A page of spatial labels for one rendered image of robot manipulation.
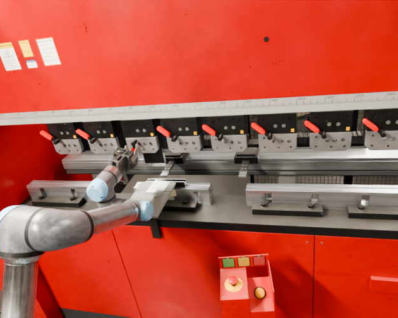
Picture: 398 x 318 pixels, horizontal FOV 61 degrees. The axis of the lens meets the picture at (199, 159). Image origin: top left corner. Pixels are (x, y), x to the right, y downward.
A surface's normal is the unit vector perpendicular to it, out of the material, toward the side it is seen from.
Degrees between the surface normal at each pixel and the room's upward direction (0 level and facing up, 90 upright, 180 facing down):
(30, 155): 90
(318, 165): 90
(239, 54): 90
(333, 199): 90
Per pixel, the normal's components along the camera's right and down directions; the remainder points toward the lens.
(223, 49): -0.24, 0.49
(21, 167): 0.96, 0.00
